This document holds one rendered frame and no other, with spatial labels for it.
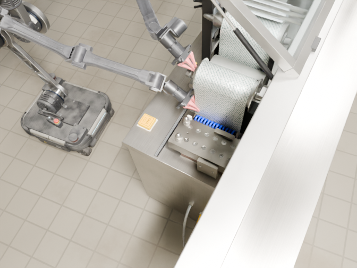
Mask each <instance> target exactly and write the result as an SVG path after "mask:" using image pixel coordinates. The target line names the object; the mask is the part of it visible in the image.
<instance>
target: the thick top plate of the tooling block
mask: <svg viewBox="0 0 357 268"><path fill-rule="evenodd" d="M184 117H185V116H184ZM184 117H183V118H182V119H181V121H180V123H179V124H178V126H177V127H176V129H175V130H174V132H173V134H172V135H171V137H170V138H169V140H168V146H169V147H170V148H172V149H174V150H176V151H178V152H180V153H183V154H185V155H187V156H189V157H191V158H193V159H195V160H198V158H199V157H201V158H203V159H204V160H206V161H208V162H211V163H213V164H215V165H217V166H219V169H218V170H219V171H220V172H222V173H223V172H224V170H225V168H226V167H227V165H228V163H229V161H230V159H231V157H232V155H233V153H234V151H235V149H236V147H237V145H238V143H239V142H240V140H239V139H236V138H234V140H233V141H230V140H228V139H226V138H224V137H221V136H219V135H217V134H215V133H214V131H215V129H214V128H212V127H209V126H207V125H205V124H203V123H200V122H198V121H196V120H193V119H192V120H190V124H189V125H184V124H183V119H184ZM178 132H179V133H180V134H181V135H182V137H183V140H182V141H181V142H177V141H175V135H176V134H177V133H178Z"/></svg>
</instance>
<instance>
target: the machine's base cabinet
mask: <svg viewBox="0 0 357 268"><path fill-rule="evenodd" d="M128 149H129V148H128ZM129 151H130V154H131V156H132V159H133V161H134V163H135V166H136V168H137V170H138V173H139V176H140V178H141V180H142V183H143V185H144V188H145V190H146V192H147V195H148V196H150V197H152V198H154V199H156V200H158V201H159V202H161V203H163V204H165V205H167V206H169V207H171V208H172V209H174V210H176V211H178V212H180V213H182V214H184V215H185V214H186V211H187V209H188V207H189V203H192V204H193V206H192V207H191V209H190V211H189V214H188V217H189V218H191V219H193V220H195V221H197V220H198V218H199V215H200V214H199V213H200V212H203V210H204V209H205V207H206V205H207V203H208V200H209V199H210V197H211V195H212V193H213V190H211V189H209V188H207V187H205V186H203V185H201V184H199V183H197V182H195V181H193V180H191V179H189V178H187V177H185V176H183V175H181V174H179V173H177V172H175V171H173V170H171V169H169V168H167V167H165V166H163V165H161V164H159V163H157V162H155V161H153V160H151V159H149V158H147V157H145V156H143V155H141V154H139V153H137V152H135V151H133V150H131V149H129Z"/></svg>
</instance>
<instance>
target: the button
mask: <svg viewBox="0 0 357 268"><path fill-rule="evenodd" d="M155 122H156V118H154V117H152V116H150V115H148V114H144V115H143V117H142V118H141V120H140V121H139V122H138V125H139V126H141V127H143V128H146V129H148V130H150V129H151V127H152V126H153V125H154V123H155Z"/></svg>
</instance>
